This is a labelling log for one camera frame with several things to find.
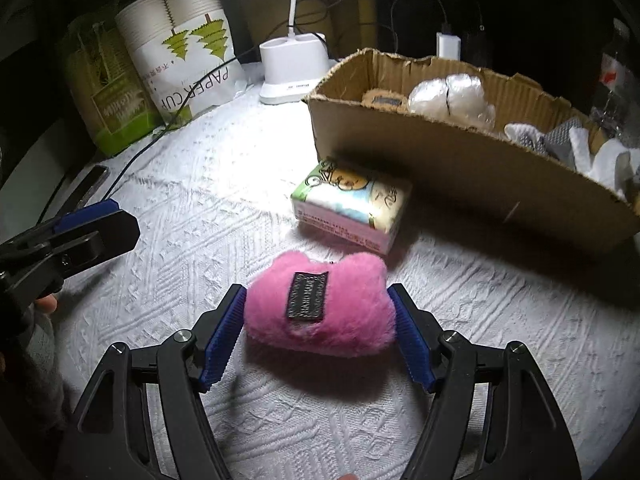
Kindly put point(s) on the white textured tablecloth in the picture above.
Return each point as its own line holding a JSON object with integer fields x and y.
{"x": 213, "y": 204}

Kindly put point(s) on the green cardboard box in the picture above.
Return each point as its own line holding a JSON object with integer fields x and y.
{"x": 105, "y": 86}

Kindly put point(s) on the brown plush pouch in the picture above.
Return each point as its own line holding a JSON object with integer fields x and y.
{"x": 382, "y": 99}

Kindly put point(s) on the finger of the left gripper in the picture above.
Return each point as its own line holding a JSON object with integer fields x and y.
{"x": 43, "y": 272}
{"x": 56, "y": 229}

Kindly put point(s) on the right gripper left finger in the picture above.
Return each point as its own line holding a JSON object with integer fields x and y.
{"x": 111, "y": 434}

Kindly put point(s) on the pink plush pouch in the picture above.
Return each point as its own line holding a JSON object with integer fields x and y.
{"x": 330, "y": 308}

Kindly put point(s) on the paper cup pack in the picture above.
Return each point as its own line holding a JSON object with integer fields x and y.
{"x": 183, "y": 52}

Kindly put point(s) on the clear bubble wrap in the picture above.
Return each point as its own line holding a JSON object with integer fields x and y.
{"x": 458, "y": 98}

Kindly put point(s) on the grey and white cloth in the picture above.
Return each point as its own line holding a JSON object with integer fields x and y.
{"x": 570, "y": 150}

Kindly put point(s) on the white LED desk lamp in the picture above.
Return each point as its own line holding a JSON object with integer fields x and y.
{"x": 293, "y": 64}

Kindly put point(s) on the operator hand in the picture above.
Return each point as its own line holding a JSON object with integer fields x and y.
{"x": 47, "y": 304}

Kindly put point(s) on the white USB charger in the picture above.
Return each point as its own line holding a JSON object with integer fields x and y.
{"x": 448, "y": 45}

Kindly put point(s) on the open brown cardboard box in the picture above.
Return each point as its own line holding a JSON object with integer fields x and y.
{"x": 472, "y": 167}

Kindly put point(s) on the clear water bottle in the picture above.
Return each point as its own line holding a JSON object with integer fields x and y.
{"x": 610, "y": 104}

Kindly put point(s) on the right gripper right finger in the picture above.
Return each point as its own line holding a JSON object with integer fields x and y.
{"x": 524, "y": 433}

